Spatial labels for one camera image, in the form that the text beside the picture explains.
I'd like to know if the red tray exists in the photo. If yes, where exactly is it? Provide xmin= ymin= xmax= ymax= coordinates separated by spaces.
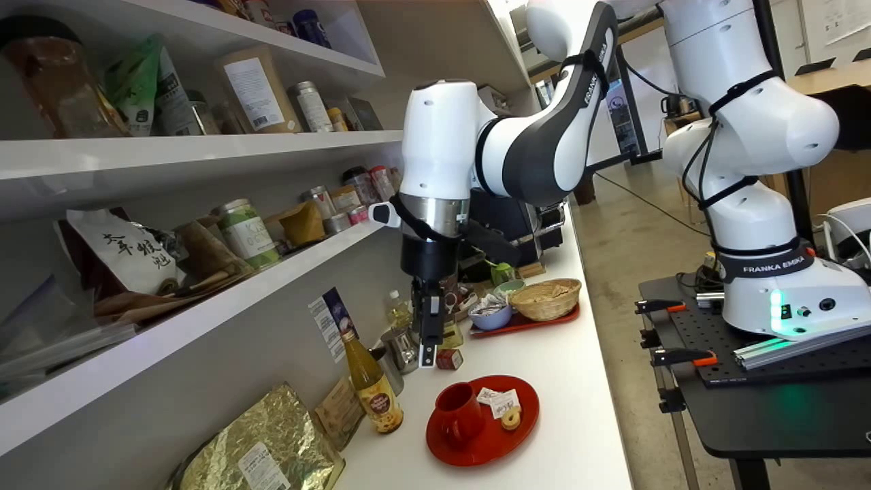
xmin=467 ymin=305 xmax=579 ymax=338

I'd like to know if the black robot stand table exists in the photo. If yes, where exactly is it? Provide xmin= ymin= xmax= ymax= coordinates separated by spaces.
xmin=637 ymin=273 xmax=871 ymax=490

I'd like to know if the ring shaped cookie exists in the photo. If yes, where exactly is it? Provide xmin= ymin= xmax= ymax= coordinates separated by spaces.
xmin=501 ymin=409 xmax=523 ymax=429

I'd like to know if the small red tin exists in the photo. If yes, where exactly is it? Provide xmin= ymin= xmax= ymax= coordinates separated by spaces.
xmin=434 ymin=349 xmax=462 ymax=369

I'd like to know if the white printed paper bag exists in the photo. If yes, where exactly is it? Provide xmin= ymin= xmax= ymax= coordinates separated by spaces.
xmin=64 ymin=210 xmax=184 ymax=294

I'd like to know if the blue bowl of packets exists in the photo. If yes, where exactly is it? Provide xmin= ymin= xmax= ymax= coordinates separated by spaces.
xmin=470 ymin=290 xmax=512 ymax=328

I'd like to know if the clear yellow oil bottle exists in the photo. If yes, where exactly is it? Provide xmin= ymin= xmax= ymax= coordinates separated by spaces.
xmin=387 ymin=290 xmax=413 ymax=352

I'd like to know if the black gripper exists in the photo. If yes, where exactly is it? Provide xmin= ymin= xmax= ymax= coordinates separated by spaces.
xmin=399 ymin=218 xmax=460 ymax=361

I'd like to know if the wicker basket of packets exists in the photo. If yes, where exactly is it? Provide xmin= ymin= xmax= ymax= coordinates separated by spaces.
xmin=508 ymin=277 xmax=579 ymax=320

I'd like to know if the white sugar packet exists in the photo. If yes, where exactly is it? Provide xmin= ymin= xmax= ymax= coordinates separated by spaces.
xmin=475 ymin=387 xmax=520 ymax=418

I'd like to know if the red cup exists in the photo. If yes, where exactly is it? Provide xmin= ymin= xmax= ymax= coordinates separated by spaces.
xmin=433 ymin=383 xmax=475 ymax=437

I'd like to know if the red round plate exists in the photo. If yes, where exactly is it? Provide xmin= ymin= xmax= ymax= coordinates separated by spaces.
xmin=424 ymin=376 xmax=538 ymax=467

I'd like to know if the green lidded jar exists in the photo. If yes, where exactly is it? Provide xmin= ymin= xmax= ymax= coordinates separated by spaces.
xmin=217 ymin=199 xmax=279 ymax=268

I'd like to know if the gold foil bag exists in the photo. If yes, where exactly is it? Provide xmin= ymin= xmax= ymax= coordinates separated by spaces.
xmin=169 ymin=383 xmax=346 ymax=490

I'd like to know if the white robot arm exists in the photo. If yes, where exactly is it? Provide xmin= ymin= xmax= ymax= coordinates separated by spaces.
xmin=391 ymin=0 xmax=871 ymax=352

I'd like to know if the white wall shelf unit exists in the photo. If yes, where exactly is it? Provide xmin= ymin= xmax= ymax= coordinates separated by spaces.
xmin=0 ymin=0 xmax=538 ymax=459

